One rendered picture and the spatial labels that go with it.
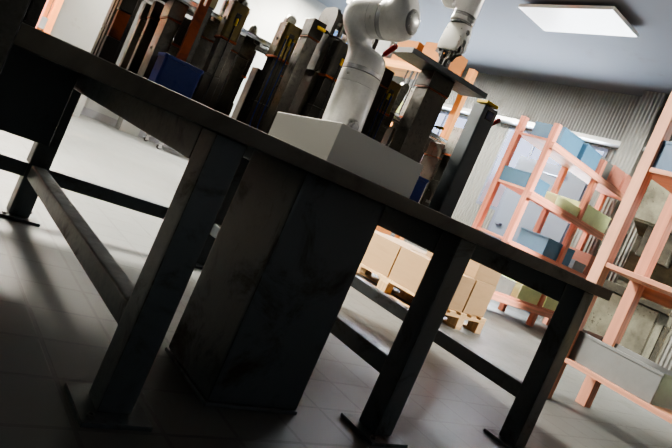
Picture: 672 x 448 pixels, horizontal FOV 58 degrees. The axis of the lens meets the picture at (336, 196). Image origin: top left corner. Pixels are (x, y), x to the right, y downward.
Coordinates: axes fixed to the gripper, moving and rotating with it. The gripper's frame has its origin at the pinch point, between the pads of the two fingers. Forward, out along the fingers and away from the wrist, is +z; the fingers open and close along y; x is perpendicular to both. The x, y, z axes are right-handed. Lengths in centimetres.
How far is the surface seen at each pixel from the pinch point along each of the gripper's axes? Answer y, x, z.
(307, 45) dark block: 17.1, 43.4, 15.6
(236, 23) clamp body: 25, 66, 20
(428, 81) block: -1.3, 4.4, 8.1
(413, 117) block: -1.3, 4.0, 21.5
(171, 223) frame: -35, 90, 74
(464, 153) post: -6.0, -22.8, 24.1
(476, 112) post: -3.0, -23.2, 8.1
